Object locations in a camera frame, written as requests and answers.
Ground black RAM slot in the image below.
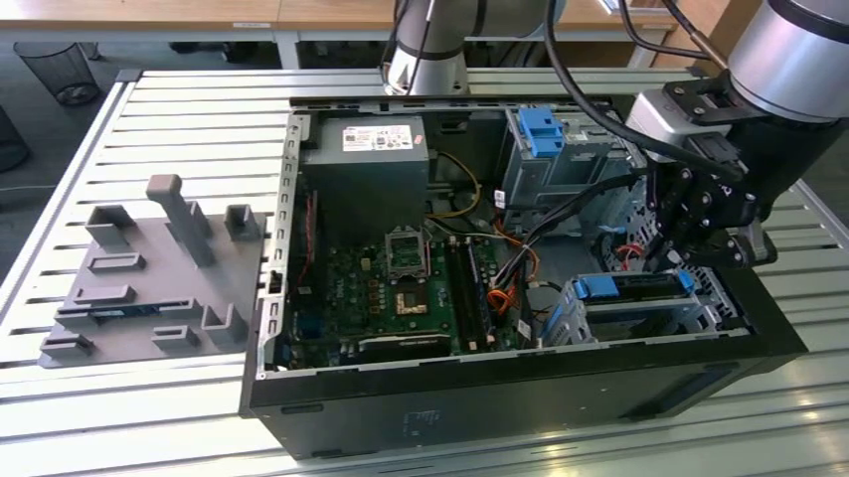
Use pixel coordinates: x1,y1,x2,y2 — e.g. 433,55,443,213
465,237,498,349
445,237,477,355

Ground black wire bundle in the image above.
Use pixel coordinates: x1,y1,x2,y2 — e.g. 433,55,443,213
494,171,656,289

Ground green motherboard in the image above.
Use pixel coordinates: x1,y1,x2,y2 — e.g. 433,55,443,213
289,218,532,372

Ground orange wire bundle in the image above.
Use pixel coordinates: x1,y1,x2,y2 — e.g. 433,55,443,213
487,240,542,315

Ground grey power supply unit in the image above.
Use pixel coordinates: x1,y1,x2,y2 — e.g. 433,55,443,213
299,114,434,239

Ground brown wooden panel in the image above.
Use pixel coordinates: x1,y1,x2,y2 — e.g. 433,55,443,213
653,0,754,72

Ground black mesh wastebasket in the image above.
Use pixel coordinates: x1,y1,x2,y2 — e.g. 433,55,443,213
12,41,106,106

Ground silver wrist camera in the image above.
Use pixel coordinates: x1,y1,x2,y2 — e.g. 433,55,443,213
625,79,752,164

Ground round grey case fan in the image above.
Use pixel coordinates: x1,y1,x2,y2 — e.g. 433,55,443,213
526,281,573,322

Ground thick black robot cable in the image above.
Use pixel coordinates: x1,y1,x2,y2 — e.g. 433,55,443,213
544,0,745,183

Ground blue drive latch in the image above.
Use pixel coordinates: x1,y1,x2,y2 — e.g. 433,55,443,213
519,106,565,158

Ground hard disk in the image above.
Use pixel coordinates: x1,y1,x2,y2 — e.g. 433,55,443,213
572,270,697,303

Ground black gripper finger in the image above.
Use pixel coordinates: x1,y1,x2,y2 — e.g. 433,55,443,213
646,166,729,265
662,227,778,272

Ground black PC case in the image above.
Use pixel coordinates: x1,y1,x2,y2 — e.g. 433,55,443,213
238,92,809,461

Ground metal drive cage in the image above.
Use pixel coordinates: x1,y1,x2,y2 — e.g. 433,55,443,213
498,106,656,235

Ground black graphics card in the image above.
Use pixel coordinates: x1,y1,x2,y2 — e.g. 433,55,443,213
355,331,454,363

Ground metal disk bay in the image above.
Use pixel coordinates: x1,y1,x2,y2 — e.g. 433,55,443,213
562,270,750,344

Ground metal socket cover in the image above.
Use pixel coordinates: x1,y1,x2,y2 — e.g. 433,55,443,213
382,225,434,279

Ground CPU socket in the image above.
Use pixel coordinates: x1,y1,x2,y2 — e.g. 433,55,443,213
390,278,433,319

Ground grey parts rack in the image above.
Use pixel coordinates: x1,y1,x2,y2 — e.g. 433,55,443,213
39,173,278,370

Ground green RAM stick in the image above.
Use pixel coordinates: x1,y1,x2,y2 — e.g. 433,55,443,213
86,305,160,322

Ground yellow wire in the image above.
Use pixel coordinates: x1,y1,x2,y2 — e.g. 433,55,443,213
423,151,485,220

